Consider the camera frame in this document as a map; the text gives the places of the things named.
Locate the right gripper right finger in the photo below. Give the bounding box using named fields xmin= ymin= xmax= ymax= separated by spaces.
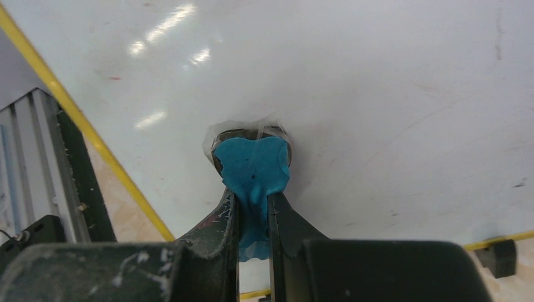
xmin=268 ymin=193 xmax=327 ymax=301

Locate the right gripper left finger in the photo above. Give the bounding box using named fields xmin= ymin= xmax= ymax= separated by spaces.
xmin=177 ymin=189 xmax=239 ymax=301

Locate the blue whiteboard eraser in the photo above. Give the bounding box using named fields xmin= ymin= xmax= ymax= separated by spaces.
xmin=203 ymin=118 xmax=292 ymax=262

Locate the white whiteboard with yellow frame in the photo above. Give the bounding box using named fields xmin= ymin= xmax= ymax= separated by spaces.
xmin=0 ymin=0 xmax=534 ymax=301

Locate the black whiteboard foot lower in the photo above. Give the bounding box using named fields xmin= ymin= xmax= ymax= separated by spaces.
xmin=475 ymin=239 xmax=518 ymax=279

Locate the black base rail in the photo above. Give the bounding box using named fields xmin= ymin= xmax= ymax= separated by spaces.
xmin=1 ymin=103 xmax=116 ymax=270

